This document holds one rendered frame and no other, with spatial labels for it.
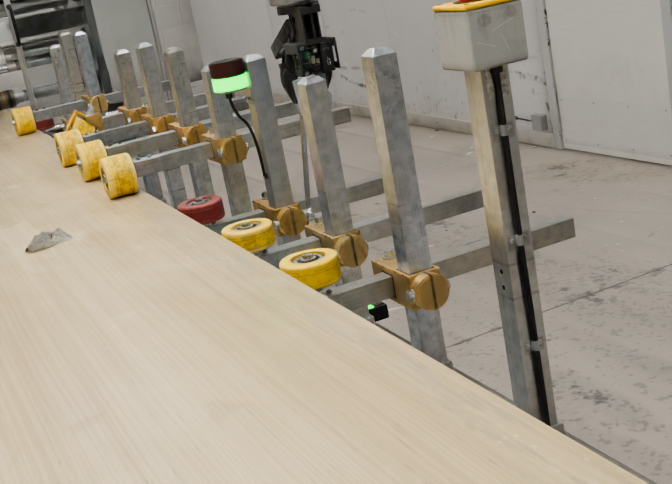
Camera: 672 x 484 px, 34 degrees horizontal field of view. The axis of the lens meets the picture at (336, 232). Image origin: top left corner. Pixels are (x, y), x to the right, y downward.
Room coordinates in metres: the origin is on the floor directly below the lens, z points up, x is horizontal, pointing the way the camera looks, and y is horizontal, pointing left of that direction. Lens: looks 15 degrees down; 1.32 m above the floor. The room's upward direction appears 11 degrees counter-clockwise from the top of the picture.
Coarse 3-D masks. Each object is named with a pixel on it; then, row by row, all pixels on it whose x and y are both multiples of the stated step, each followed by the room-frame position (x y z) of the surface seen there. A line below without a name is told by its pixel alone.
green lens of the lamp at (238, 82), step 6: (228, 78) 1.83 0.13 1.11; (234, 78) 1.83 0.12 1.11; (240, 78) 1.84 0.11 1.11; (246, 78) 1.85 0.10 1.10; (216, 84) 1.84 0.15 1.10; (222, 84) 1.83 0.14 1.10; (228, 84) 1.83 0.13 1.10; (234, 84) 1.83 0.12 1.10; (240, 84) 1.84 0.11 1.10; (246, 84) 1.85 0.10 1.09; (216, 90) 1.84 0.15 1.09; (222, 90) 1.83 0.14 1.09; (228, 90) 1.83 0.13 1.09
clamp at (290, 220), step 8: (256, 200) 1.94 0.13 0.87; (264, 200) 1.93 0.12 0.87; (256, 208) 1.93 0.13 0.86; (264, 208) 1.89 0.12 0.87; (272, 208) 1.86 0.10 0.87; (280, 208) 1.85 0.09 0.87; (288, 208) 1.84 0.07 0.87; (296, 208) 1.84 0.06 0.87; (272, 216) 1.86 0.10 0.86; (280, 216) 1.83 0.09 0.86; (288, 216) 1.83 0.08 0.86; (296, 216) 1.84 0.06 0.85; (304, 216) 1.84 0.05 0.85; (280, 224) 1.83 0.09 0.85; (288, 224) 1.83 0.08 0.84; (296, 224) 1.84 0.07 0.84; (304, 224) 1.84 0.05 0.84; (280, 232) 1.84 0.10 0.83; (288, 232) 1.83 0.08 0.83; (296, 232) 1.83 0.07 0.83
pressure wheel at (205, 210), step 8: (192, 200) 1.88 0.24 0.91; (200, 200) 1.86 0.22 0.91; (208, 200) 1.87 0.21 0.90; (216, 200) 1.85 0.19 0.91; (184, 208) 1.83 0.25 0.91; (192, 208) 1.83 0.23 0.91; (200, 208) 1.82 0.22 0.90; (208, 208) 1.83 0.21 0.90; (216, 208) 1.84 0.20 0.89; (192, 216) 1.83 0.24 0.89; (200, 216) 1.82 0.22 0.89; (208, 216) 1.83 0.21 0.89; (216, 216) 1.84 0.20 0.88; (208, 224) 1.85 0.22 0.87
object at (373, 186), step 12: (360, 180) 1.99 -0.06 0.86; (372, 180) 1.97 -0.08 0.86; (348, 192) 1.95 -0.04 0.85; (360, 192) 1.96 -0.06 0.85; (372, 192) 1.97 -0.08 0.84; (384, 192) 1.98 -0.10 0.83; (300, 204) 1.92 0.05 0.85; (312, 204) 1.92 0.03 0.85; (240, 216) 1.89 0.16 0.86; (252, 216) 1.88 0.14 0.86; (264, 216) 1.89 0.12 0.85; (216, 228) 1.85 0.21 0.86
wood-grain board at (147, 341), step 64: (0, 128) 3.48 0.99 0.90; (0, 192) 2.35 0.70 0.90; (64, 192) 2.21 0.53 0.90; (0, 256) 1.76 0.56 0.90; (64, 256) 1.68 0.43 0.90; (128, 256) 1.61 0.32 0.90; (192, 256) 1.54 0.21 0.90; (256, 256) 1.47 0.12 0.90; (0, 320) 1.40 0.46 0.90; (64, 320) 1.35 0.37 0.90; (128, 320) 1.30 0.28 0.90; (192, 320) 1.25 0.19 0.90; (256, 320) 1.21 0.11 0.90; (320, 320) 1.16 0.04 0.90; (0, 384) 1.15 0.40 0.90; (64, 384) 1.12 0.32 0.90; (128, 384) 1.08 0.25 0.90; (192, 384) 1.05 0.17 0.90; (256, 384) 1.01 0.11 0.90; (320, 384) 0.98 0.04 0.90; (384, 384) 0.96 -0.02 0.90; (448, 384) 0.93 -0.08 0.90; (0, 448) 0.98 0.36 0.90; (64, 448) 0.95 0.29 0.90; (128, 448) 0.92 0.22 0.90; (192, 448) 0.90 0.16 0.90; (256, 448) 0.87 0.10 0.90; (320, 448) 0.85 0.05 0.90; (384, 448) 0.83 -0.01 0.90; (448, 448) 0.81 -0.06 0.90; (512, 448) 0.79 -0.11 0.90; (576, 448) 0.77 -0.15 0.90
